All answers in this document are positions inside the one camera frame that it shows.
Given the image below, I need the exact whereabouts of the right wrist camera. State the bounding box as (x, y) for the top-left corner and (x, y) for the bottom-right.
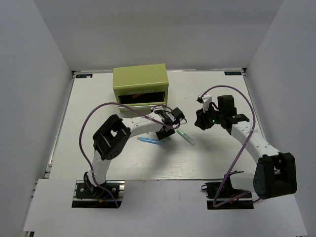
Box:
(197, 92), (212, 113)

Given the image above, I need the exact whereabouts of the drawer of chest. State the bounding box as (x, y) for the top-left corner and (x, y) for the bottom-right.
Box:
(118, 91), (167, 110)

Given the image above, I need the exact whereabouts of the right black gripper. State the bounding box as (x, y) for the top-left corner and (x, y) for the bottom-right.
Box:
(195, 102), (224, 130)

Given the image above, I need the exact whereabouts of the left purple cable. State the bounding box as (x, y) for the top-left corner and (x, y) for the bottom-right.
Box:
(80, 102), (182, 208)

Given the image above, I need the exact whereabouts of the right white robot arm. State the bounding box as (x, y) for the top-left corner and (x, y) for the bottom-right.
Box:
(195, 94), (297, 199)

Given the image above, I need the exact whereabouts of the green capped highlighter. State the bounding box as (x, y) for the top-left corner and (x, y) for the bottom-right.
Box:
(177, 128), (196, 146)

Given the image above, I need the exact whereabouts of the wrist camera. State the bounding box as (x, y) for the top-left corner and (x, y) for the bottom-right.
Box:
(150, 105), (165, 113)
(197, 92), (212, 113)

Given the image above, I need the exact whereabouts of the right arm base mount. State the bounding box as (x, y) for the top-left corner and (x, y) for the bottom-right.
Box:
(201, 181), (254, 210)

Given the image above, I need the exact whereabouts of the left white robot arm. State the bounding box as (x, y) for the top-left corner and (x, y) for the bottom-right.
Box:
(84, 106), (185, 197)

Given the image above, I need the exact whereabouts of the left blue corner label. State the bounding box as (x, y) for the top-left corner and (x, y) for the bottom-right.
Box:
(76, 74), (93, 79)

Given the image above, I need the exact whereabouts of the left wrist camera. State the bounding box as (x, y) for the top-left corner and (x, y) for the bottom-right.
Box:
(150, 105), (165, 113)

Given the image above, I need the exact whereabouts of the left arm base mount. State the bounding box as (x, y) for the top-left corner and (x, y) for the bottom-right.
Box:
(72, 180), (125, 209)

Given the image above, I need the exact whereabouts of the right blue corner label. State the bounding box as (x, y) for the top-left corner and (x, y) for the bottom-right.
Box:
(224, 71), (242, 76)

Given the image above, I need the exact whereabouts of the blue corner label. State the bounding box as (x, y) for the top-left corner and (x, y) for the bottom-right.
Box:
(224, 71), (242, 76)
(76, 74), (93, 79)

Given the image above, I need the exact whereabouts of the green metal drawer chest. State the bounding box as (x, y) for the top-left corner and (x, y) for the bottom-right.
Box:
(113, 63), (169, 105)

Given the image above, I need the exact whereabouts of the blue uncapped highlighter pen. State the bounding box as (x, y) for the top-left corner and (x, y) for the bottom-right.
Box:
(137, 137), (163, 145)

